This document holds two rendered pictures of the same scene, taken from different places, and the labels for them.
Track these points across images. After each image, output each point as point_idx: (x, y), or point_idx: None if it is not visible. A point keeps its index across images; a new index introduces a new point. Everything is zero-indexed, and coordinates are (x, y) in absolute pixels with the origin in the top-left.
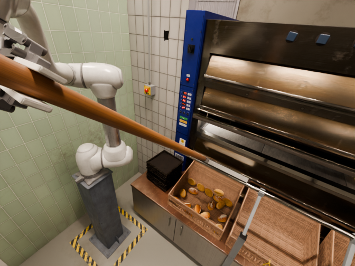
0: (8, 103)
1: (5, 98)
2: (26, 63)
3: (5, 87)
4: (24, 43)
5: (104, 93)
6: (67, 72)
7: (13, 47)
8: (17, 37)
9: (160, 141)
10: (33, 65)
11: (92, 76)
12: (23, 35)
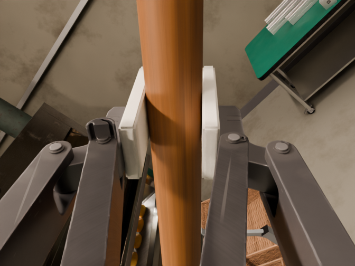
0: (240, 114)
1: (239, 129)
2: (138, 89)
3: (207, 105)
4: (69, 143)
5: None
6: None
7: (97, 119)
8: (26, 191)
9: None
10: (140, 77)
11: None
12: (33, 163)
